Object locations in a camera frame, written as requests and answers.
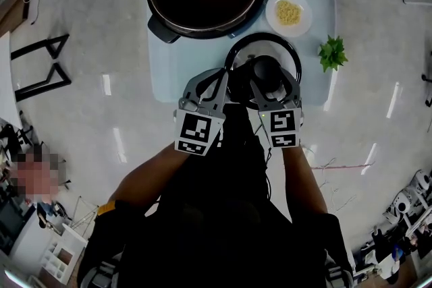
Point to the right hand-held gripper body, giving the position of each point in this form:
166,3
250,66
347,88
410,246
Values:
283,126

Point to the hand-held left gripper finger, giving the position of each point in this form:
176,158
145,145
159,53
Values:
192,87
222,91

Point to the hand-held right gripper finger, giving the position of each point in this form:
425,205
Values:
261,98
294,91

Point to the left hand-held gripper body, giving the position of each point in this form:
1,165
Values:
195,129

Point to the black glass pot lid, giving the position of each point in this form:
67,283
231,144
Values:
243,54

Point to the person's left forearm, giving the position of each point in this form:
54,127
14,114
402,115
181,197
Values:
145,175

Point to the person's right forearm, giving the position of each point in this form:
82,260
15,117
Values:
303,185

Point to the table with light blue cloth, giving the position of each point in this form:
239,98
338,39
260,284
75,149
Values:
175,71

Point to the bright green small plant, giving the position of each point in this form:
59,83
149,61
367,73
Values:
332,54

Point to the white round plate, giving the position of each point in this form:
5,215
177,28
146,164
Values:
303,23

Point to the yellow noodles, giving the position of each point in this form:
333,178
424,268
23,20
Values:
288,11

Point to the person's black clothed torso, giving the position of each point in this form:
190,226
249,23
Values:
219,229

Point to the orange sleeve tag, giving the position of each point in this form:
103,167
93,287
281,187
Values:
107,208

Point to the black office chair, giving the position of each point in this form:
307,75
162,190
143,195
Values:
428,77

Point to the metal folding stand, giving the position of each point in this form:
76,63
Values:
82,212

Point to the white round robot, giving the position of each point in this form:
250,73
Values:
423,182
398,207

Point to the white cubby shelf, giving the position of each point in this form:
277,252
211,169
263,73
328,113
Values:
64,256

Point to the white desk with black legs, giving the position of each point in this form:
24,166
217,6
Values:
5,84

